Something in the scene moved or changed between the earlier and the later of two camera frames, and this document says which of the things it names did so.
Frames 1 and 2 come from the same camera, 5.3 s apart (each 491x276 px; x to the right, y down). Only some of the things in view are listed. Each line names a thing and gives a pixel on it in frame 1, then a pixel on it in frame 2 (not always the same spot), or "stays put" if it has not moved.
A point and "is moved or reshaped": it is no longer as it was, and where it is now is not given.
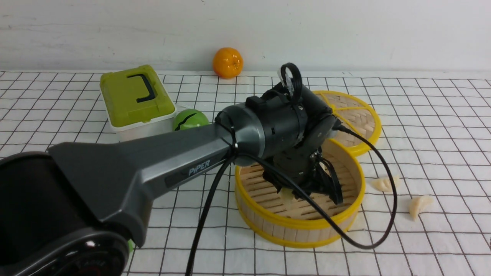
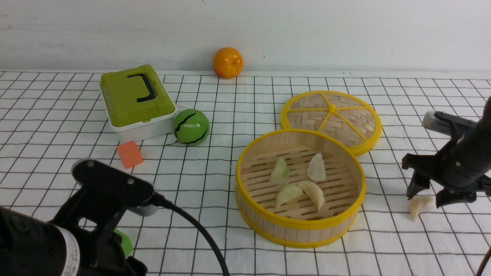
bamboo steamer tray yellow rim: (291, 220) stays put
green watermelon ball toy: (189, 118) stays put
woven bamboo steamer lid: (359, 116) stays put
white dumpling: (418, 203) stays put
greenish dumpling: (287, 196) is moved or reshaped
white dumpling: (383, 184) is moved or reshaped
